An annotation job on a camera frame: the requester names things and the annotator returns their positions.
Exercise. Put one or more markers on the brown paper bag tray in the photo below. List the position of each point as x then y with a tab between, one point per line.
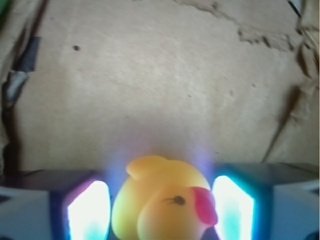
202	81

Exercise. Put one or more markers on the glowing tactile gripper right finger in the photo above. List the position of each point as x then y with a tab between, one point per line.
267	201

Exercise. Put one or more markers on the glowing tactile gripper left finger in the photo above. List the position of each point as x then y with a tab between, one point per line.
54	205

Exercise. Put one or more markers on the yellow rubber duck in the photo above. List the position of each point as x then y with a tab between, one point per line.
163	199

